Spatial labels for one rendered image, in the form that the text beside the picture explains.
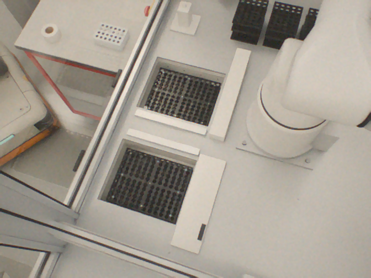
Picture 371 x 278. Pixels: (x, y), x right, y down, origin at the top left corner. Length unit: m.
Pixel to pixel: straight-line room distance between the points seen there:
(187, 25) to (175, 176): 0.52
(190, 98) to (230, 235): 0.47
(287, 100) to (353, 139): 0.63
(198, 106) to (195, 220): 0.39
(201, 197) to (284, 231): 0.25
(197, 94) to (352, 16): 0.72
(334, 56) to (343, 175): 0.60
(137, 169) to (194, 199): 0.22
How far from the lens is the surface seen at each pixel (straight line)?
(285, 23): 1.25
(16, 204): 0.76
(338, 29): 0.58
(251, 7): 1.23
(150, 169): 1.12
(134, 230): 1.01
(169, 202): 1.06
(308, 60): 0.54
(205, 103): 1.17
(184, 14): 1.22
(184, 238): 0.98
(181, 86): 1.21
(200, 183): 1.01
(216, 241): 0.99
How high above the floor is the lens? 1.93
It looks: 68 degrees down
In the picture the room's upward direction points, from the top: 7 degrees counter-clockwise
